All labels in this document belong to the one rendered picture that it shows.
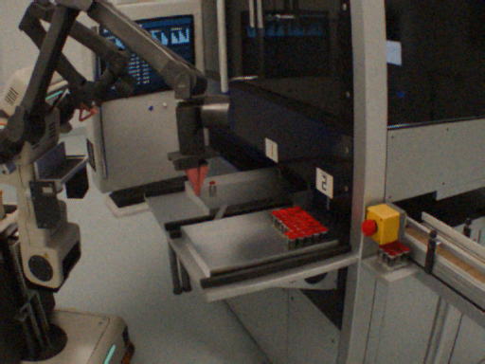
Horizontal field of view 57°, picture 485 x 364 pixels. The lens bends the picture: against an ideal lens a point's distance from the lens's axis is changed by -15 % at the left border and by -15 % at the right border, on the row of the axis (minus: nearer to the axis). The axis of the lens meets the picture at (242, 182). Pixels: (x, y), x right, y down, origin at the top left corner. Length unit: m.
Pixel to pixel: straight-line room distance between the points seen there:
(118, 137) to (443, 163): 1.23
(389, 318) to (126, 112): 1.23
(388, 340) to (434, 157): 0.58
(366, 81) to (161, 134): 1.10
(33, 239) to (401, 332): 1.22
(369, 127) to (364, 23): 0.25
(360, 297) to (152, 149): 1.08
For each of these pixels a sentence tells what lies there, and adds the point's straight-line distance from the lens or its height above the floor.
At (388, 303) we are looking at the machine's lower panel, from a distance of 1.46.
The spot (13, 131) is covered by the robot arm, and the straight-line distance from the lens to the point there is 1.36.
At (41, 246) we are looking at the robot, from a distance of 1.66.
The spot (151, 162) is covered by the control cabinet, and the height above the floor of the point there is 0.89.
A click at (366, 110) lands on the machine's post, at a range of 1.16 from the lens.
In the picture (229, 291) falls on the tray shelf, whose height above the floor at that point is 0.88.
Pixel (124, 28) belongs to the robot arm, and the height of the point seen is 1.47.
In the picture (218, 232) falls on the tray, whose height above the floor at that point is 0.88.
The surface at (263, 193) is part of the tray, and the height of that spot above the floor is 0.88.
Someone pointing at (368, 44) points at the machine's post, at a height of 1.41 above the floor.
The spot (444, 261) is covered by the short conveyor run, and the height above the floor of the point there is 0.93.
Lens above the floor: 1.50
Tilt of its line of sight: 20 degrees down
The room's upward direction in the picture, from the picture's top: 2 degrees counter-clockwise
